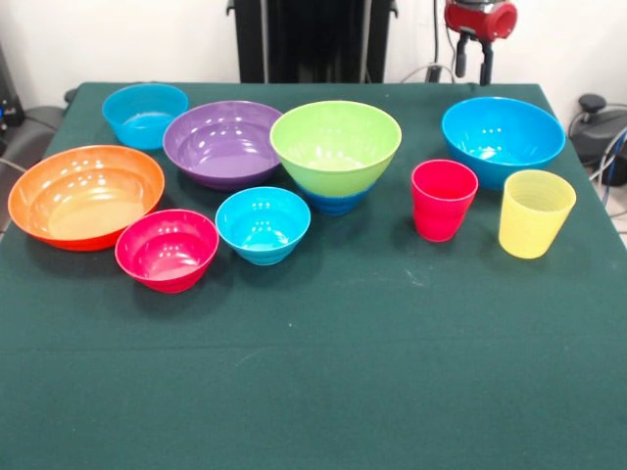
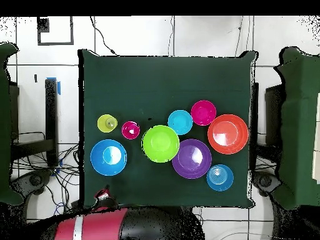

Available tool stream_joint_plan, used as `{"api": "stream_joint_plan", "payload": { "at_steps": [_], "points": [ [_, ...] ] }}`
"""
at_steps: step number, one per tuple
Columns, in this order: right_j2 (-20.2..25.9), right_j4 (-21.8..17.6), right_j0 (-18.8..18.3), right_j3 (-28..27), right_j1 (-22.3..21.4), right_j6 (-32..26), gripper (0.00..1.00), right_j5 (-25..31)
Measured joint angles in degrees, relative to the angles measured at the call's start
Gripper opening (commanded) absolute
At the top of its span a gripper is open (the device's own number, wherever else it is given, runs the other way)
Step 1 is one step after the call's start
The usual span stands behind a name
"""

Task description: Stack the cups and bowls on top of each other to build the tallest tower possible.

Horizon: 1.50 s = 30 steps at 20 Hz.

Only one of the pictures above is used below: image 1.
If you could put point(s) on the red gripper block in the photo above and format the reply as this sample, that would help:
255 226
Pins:
472 20

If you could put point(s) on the large blue bowl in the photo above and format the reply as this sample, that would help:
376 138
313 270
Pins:
502 134

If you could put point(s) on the green bowl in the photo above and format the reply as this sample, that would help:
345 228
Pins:
335 142

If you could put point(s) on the grey round floor base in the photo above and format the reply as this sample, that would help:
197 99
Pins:
34 122
602 127

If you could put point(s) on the pink cup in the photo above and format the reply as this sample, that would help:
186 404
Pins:
443 210

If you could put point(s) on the yellow cup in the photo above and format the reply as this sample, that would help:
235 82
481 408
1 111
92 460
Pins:
536 220

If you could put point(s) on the small dark blue bowl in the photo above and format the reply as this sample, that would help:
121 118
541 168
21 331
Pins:
335 203

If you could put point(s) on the purple bowl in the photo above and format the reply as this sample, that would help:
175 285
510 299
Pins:
220 147

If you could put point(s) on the small cyan bowl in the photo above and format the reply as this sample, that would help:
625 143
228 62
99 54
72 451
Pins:
262 225

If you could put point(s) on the translucent blue bowl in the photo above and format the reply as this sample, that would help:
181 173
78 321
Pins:
139 115

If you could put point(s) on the dark green table cloth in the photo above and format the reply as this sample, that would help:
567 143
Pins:
313 367

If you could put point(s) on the pink bowl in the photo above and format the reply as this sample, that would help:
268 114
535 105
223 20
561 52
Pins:
166 249

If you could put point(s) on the orange bowl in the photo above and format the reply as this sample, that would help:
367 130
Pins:
83 196

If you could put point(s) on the dark equipment unit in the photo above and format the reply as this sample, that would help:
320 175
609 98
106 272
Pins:
9 108

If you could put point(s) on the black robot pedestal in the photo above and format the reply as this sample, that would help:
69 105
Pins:
313 39

